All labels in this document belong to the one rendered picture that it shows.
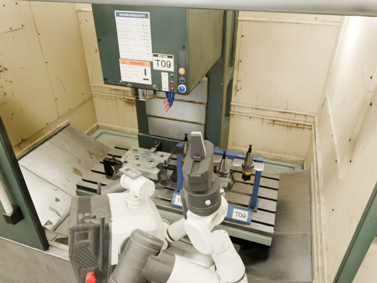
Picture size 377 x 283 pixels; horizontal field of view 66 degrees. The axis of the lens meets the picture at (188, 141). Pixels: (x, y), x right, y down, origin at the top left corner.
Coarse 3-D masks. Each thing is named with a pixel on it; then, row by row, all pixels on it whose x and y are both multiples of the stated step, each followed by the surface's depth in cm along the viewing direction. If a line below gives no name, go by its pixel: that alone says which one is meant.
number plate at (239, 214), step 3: (234, 210) 156; (237, 210) 156; (240, 210) 155; (234, 213) 156; (237, 213) 156; (240, 213) 155; (243, 213) 155; (246, 213) 154; (234, 216) 156; (237, 216) 155; (240, 216) 155; (243, 216) 154; (246, 216) 154; (237, 219) 155; (240, 219) 155; (243, 219) 154; (246, 219) 154
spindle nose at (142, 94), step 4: (132, 88) 156; (136, 88) 154; (132, 92) 158; (136, 92) 156; (140, 92) 155; (144, 92) 155; (148, 92) 155; (152, 92) 157; (156, 92) 159; (132, 96) 160; (136, 96) 157; (140, 96) 156; (144, 96) 156; (148, 96) 157; (152, 96) 158; (156, 96) 160
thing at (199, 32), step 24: (96, 24) 129; (168, 24) 119; (192, 24) 121; (216, 24) 158; (168, 48) 124; (192, 48) 126; (216, 48) 168; (120, 72) 138; (168, 72) 130; (192, 72) 132
